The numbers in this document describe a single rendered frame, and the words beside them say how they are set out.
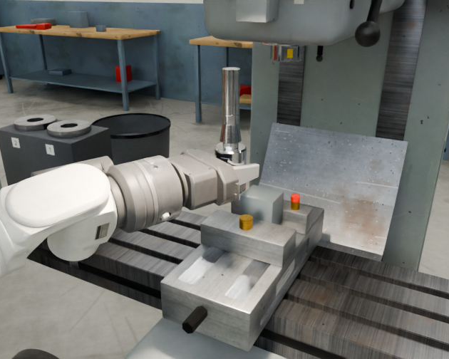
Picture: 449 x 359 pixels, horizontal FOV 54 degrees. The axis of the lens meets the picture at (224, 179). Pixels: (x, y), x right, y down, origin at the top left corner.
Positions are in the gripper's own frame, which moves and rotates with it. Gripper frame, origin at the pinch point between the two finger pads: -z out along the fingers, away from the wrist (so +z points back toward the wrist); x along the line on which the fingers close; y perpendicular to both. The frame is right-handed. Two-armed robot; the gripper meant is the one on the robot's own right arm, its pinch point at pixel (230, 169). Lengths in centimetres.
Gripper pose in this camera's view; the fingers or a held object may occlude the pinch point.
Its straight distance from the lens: 65.1
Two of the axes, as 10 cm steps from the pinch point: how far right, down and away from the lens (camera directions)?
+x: -6.0, -3.2, 7.3
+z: -8.0, 2.4, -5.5
